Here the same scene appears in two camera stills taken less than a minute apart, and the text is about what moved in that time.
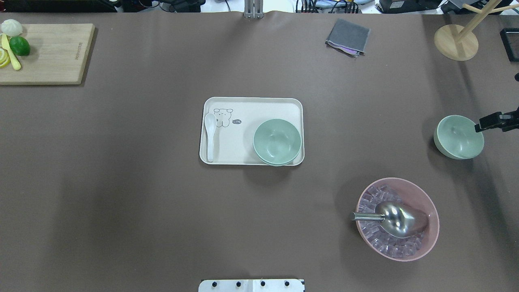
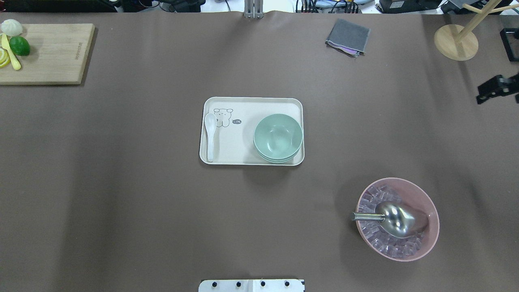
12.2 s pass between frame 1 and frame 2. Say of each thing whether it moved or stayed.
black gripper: moved
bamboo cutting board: stayed
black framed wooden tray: stayed
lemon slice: stayed
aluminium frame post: stayed
